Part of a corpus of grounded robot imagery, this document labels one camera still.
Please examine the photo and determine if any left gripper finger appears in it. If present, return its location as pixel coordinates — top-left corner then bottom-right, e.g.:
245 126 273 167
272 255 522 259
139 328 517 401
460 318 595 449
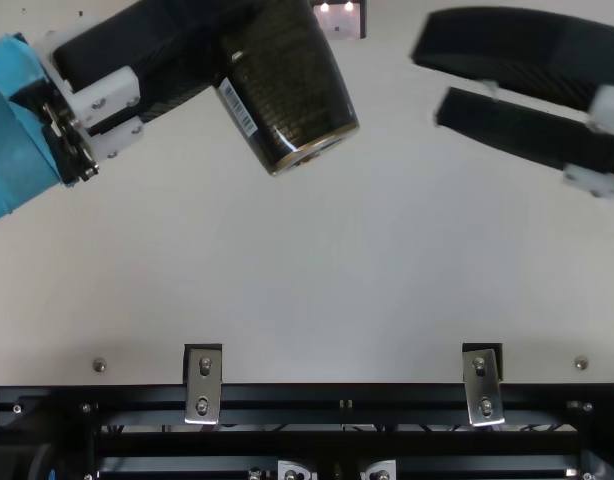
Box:
33 0 229 133

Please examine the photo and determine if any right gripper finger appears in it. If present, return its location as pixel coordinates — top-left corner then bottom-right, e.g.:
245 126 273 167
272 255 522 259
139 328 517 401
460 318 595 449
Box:
433 86 614 199
410 6 614 137

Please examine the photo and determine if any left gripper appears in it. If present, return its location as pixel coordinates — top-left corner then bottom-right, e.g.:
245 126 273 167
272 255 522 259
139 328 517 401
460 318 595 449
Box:
0 32 216 227

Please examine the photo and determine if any dark coffee bottle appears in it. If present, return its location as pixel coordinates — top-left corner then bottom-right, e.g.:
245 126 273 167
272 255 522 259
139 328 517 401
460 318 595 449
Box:
214 0 362 178

